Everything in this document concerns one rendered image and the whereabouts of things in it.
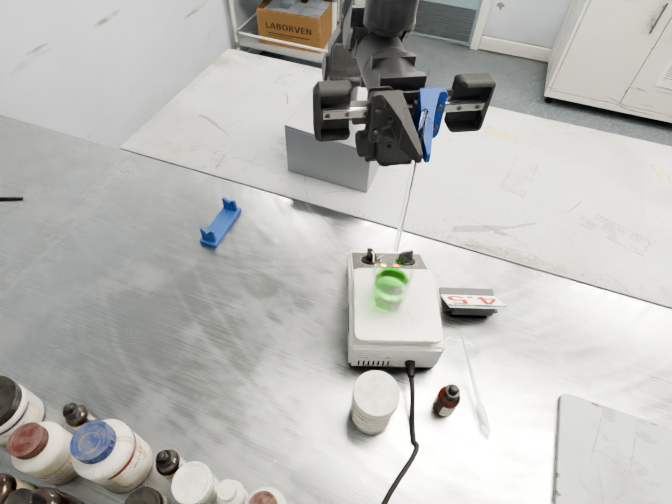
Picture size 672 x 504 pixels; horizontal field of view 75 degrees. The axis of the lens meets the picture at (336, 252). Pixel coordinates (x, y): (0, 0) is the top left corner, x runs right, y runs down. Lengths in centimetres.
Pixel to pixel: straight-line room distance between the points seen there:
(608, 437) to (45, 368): 79
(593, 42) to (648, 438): 245
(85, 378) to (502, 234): 73
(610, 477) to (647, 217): 54
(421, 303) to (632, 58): 254
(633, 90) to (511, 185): 218
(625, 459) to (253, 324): 54
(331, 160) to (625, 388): 61
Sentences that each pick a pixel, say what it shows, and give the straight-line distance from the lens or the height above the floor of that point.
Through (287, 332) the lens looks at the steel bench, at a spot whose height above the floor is 90.
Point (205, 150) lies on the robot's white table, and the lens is 101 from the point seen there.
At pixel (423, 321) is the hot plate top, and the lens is 61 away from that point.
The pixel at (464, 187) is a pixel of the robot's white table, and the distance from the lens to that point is 94.
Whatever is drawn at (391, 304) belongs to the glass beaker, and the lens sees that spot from 59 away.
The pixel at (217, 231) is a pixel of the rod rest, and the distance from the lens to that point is 82.
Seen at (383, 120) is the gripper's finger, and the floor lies 125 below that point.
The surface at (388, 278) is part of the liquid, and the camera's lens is 59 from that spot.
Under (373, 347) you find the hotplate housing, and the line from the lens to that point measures 61.
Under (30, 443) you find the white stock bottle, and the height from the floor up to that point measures 100.
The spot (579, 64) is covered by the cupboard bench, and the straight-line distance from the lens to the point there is 301.
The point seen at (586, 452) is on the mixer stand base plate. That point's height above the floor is 91.
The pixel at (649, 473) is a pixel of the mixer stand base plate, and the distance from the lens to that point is 74.
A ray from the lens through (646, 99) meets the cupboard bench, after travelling 316.
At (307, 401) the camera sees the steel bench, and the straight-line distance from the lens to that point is 65.
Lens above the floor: 151
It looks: 51 degrees down
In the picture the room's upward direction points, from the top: 2 degrees clockwise
